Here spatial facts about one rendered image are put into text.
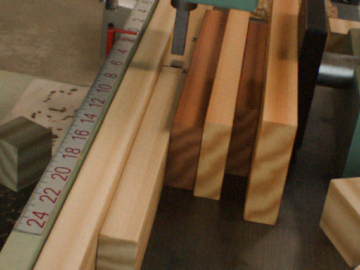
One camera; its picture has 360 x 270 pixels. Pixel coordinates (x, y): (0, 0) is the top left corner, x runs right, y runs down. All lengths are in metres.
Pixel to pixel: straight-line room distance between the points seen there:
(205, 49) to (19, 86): 0.29
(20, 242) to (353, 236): 0.19
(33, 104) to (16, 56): 1.99
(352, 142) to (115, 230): 0.20
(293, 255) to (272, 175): 0.05
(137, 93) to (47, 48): 2.36
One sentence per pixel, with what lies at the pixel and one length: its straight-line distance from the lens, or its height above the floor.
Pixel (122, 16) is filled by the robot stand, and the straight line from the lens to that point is 1.13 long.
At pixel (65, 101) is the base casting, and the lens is 0.80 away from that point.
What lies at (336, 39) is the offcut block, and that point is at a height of 0.93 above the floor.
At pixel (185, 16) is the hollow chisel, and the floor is 0.98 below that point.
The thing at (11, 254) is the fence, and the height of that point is 0.96.
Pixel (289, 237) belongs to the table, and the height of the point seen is 0.90.
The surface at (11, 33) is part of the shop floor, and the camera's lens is 2.96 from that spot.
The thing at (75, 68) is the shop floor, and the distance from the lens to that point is 2.71.
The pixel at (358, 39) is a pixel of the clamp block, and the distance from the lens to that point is 0.61.
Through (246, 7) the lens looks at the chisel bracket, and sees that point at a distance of 0.51.
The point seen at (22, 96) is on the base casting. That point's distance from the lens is 0.80.
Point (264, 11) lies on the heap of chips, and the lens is 0.79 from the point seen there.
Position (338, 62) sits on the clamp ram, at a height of 0.96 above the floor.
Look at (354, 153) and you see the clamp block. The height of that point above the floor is 0.92.
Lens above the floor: 1.18
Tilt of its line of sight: 30 degrees down
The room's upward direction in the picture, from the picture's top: 8 degrees clockwise
